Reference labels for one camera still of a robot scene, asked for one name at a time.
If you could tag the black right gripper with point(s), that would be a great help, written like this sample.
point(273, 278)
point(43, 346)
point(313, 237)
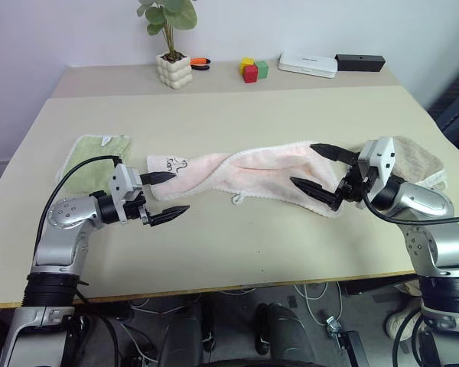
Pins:
point(352, 187)

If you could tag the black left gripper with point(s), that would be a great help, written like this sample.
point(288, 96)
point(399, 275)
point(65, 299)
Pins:
point(135, 209)

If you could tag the pink towel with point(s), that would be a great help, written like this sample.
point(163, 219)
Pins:
point(260, 168)

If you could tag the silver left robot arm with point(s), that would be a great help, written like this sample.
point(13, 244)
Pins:
point(65, 214)

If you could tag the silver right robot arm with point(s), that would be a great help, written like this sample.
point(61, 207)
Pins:
point(424, 199)

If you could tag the green folded towel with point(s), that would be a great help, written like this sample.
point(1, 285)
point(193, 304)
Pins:
point(88, 147)

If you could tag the beige folded towel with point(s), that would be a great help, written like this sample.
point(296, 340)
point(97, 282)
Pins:
point(420, 156)

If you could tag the white flat box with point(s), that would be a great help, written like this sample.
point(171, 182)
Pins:
point(308, 65)

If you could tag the black rectangular box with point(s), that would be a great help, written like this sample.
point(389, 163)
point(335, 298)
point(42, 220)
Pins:
point(361, 62)

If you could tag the green cube block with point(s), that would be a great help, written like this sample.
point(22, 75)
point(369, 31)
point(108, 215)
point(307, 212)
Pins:
point(262, 69)

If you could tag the red cube block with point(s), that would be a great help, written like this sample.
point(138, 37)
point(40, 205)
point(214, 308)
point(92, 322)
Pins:
point(250, 73)

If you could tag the white bubble plant pot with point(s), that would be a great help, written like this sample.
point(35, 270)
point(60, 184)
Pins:
point(174, 72)

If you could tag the yellow cube block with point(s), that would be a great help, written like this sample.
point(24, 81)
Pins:
point(246, 62)

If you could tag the orange and black pliers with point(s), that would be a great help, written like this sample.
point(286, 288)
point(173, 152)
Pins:
point(199, 64)

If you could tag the dark rounded shape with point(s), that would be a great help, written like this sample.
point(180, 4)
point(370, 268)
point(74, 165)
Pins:
point(281, 332)
point(185, 336)

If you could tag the dark ribbed chair part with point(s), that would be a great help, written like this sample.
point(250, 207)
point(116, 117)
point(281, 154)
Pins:
point(457, 103)

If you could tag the metal clamp on black bar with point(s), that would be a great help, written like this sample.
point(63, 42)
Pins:
point(342, 336)

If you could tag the white shoe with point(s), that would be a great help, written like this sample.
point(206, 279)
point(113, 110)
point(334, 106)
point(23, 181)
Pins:
point(399, 321)

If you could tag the green leafy plant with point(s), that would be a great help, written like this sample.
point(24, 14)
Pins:
point(168, 15)

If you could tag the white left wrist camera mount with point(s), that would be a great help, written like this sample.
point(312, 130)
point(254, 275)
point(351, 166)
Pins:
point(120, 181)

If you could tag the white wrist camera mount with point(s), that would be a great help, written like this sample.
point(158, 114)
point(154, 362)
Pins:
point(384, 156)
point(120, 181)

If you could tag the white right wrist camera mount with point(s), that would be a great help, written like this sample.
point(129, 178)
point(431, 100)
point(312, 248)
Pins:
point(384, 156)

